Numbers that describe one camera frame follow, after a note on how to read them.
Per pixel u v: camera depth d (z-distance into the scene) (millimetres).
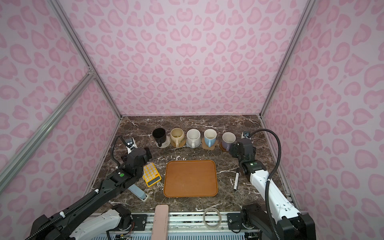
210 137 965
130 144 652
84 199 464
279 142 587
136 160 583
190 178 879
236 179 863
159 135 957
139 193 781
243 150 609
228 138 987
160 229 711
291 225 383
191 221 750
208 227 715
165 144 1014
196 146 985
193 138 1029
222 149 996
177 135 1032
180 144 982
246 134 706
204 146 1007
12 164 519
